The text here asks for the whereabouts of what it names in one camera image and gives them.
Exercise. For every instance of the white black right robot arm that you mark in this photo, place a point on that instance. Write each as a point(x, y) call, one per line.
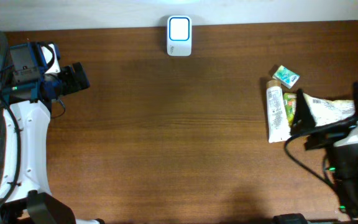
point(340, 173)

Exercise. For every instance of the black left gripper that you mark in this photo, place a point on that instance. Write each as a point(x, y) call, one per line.
point(69, 71)

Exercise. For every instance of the yellow white snack bag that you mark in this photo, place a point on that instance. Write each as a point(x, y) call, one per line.
point(326, 111)

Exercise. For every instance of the teal white tissue pack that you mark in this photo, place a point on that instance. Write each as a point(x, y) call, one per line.
point(286, 77)

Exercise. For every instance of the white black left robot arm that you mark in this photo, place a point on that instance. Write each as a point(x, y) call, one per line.
point(31, 81)

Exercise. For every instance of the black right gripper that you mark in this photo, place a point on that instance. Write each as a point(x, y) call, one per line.
point(302, 115)

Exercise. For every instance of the white tube tan cap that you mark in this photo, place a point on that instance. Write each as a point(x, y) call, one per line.
point(278, 126)

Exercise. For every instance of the white barcode scanner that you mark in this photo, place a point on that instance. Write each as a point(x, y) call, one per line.
point(179, 36)

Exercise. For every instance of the green drink pouch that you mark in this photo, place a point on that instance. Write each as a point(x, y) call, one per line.
point(290, 106)

